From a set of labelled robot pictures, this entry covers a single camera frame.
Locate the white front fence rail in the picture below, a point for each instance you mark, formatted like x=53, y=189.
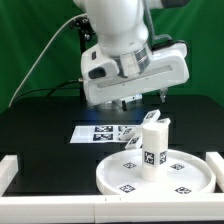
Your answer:
x=112, y=209

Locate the white left fence block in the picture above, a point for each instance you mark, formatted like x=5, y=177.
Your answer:
x=8, y=170

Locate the white right fence block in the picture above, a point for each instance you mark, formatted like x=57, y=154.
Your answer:
x=216, y=163

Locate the white fence block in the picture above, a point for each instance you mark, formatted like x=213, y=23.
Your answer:
x=216, y=163
x=8, y=170

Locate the white marker sheet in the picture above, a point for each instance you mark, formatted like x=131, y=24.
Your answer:
x=100, y=133

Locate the white cross-shaped table base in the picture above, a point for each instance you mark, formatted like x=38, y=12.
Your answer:
x=133, y=135

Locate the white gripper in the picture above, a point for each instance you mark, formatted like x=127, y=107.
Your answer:
x=140, y=72

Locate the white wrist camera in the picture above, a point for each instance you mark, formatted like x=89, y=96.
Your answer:
x=95, y=65

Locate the white round table top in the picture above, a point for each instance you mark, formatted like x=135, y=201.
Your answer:
x=121, y=173

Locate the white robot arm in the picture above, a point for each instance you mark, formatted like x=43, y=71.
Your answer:
x=124, y=26

